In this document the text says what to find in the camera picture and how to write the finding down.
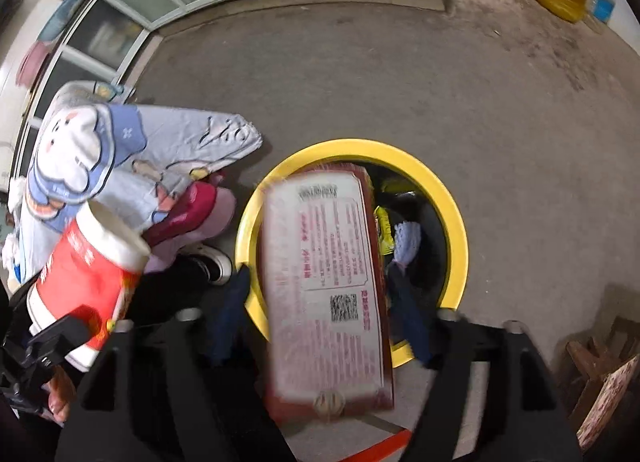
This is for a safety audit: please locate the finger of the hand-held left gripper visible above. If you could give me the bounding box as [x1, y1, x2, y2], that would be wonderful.
[27, 315, 92, 369]

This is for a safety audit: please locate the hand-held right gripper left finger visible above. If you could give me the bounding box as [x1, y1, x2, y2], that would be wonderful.
[54, 265, 296, 462]

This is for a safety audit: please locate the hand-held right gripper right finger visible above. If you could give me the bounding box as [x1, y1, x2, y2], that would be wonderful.
[387, 262, 583, 462]

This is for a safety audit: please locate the red white paper cup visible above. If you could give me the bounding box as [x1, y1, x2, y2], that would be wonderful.
[25, 199, 152, 370]

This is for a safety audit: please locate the red food box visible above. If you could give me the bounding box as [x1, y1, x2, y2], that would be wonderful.
[257, 165, 396, 425]

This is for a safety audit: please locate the yellow rimmed black bin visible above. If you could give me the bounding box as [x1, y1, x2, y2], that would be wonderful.
[235, 138, 469, 369]

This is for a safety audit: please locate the person's left hand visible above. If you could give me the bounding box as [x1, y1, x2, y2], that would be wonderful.
[46, 366, 77, 424]

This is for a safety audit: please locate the black white shoe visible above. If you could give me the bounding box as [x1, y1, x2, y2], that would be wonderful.
[185, 242, 233, 285]

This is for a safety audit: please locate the white blue crumpled wrapper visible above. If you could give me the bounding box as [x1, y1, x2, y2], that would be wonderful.
[392, 222, 426, 265]

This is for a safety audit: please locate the yellow snack packet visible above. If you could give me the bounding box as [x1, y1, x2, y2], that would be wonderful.
[374, 205, 398, 255]

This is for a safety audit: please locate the pink cloth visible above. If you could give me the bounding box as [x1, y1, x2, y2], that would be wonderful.
[145, 172, 236, 273]

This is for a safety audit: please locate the printed cartoon blanket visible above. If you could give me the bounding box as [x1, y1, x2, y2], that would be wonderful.
[2, 82, 263, 288]

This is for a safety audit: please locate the wooden stool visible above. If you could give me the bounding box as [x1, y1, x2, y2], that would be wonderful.
[565, 315, 640, 453]

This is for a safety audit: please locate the pink basin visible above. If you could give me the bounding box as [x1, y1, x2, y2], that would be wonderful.
[15, 40, 51, 88]

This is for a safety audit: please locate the blue basin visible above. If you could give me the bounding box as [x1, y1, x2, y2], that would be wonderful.
[37, 0, 96, 43]

